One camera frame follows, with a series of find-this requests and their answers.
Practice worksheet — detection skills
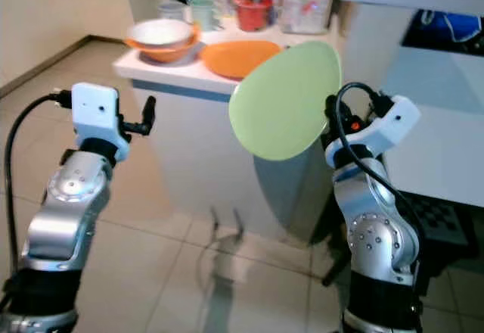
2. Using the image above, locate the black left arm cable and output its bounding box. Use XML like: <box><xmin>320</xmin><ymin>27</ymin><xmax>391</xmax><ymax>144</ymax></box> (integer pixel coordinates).
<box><xmin>3</xmin><ymin>89</ymin><xmax>76</xmax><ymax>277</ymax></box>

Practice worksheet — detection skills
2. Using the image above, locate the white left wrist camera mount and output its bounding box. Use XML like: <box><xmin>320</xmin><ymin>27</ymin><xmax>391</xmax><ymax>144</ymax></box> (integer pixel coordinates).
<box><xmin>71</xmin><ymin>82</ymin><xmax>123</xmax><ymax>160</ymax></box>

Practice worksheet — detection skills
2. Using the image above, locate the white bowl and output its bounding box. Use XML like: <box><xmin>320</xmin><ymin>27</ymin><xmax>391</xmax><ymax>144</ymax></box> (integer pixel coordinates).
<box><xmin>126</xmin><ymin>18</ymin><xmax>195</xmax><ymax>49</ymax></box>

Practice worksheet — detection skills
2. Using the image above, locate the white table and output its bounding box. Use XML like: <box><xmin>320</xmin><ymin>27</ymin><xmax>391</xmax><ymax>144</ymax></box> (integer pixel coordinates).
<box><xmin>335</xmin><ymin>0</ymin><xmax>484</xmax><ymax>210</ymax></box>

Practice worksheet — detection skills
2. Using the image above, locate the red pot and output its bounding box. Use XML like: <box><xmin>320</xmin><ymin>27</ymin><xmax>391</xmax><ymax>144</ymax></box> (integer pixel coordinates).
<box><xmin>232</xmin><ymin>0</ymin><xmax>275</xmax><ymax>33</ymax></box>

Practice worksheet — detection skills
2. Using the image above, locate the white kitchen counter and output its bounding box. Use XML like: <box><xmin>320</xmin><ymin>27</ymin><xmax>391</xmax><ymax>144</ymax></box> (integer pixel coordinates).
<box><xmin>112</xmin><ymin>20</ymin><xmax>343</xmax><ymax>244</ymax></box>

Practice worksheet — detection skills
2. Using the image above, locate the blue cloth item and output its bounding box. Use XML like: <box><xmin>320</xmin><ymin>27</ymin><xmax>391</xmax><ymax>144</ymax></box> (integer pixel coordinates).
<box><xmin>417</xmin><ymin>11</ymin><xmax>484</xmax><ymax>45</ymax></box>

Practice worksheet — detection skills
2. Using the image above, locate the printed food box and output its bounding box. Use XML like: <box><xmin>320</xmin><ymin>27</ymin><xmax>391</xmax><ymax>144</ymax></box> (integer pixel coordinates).
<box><xmin>279</xmin><ymin>0</ymin><xmax>339</xmax><ymax>36</ymax></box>

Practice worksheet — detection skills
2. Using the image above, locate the orange bowl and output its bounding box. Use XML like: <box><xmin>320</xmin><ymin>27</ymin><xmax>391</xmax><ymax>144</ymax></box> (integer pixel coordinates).
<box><xmin>124</xmin><ymin>32</ymin><xmax>201</xmax><ymax>64</ymax></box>

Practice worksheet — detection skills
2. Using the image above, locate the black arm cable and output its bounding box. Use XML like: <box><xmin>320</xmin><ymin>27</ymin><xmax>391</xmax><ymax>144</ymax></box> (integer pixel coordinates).
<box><xmin>3</xmin><ymin>89</ymin><xmax>76</xmax><ymax>277</ymax></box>
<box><xmin>336</xmin><ymin>81</ymin><xmax>427</xmax><ymax>237</ymax></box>

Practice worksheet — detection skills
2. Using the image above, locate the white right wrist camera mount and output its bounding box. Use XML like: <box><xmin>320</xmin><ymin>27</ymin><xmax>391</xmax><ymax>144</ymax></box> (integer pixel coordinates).
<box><xmin>324</xmin><ymin>95</ymin><xmax>422</xmax><ymax>169</ymax></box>

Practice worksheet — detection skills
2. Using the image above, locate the cream kitchen cabinet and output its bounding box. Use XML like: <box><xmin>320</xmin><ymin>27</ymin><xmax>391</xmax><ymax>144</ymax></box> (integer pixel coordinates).
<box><xmin>0</xmin><ymin>0</ymin><xmax>93</xmax><ymax>96</ymax></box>

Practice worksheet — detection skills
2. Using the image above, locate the light green plate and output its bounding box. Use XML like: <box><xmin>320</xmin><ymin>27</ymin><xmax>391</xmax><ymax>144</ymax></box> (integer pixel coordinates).
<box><xmin>228</xmin><ymin>41</ymin><xmax>343</xmax><ymax>163</ymax></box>

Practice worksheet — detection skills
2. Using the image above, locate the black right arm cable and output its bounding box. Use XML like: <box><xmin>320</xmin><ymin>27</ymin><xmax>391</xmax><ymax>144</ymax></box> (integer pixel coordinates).
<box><xmin>336</xmin><ymin>81</ymin><xmax>427</xmax><ymax>237</ymax></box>

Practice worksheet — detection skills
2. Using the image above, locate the pale green mug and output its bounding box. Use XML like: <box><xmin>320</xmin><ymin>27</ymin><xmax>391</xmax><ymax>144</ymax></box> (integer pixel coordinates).
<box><xmin>188</xmin><ymin>0</ymin><xmax>219</xmax><ymax>32</ymax></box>

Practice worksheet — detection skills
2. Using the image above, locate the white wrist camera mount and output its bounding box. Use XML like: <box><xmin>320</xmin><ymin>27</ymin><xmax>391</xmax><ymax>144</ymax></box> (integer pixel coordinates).
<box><xmin>324</xmin><ymin>95</ymin><xmax>422</xmax><ymax>169</ymax></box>
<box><xmin>71</xmin><ymin>82</ymin><xmax>123</xmax><ymax>160</ymax></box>

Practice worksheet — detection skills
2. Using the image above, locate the orange plate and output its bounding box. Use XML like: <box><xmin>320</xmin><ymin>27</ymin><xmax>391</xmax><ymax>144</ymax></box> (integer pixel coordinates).
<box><xmin>200</xmin><ymin>39</ymin><xmax>283</xmax><ymax>81</ymax></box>

